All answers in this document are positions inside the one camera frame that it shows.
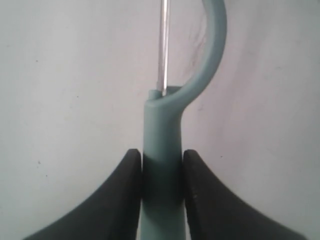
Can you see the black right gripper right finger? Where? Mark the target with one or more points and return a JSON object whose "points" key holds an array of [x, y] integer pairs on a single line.
{"points": [[214, 212]]}

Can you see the teal handled peeler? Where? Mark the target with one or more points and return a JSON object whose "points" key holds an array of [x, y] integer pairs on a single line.
{"points": [[163, 214]]}

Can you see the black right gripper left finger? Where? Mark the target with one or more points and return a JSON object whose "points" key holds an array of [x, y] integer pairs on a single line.
{"points": [[111, 213]]}

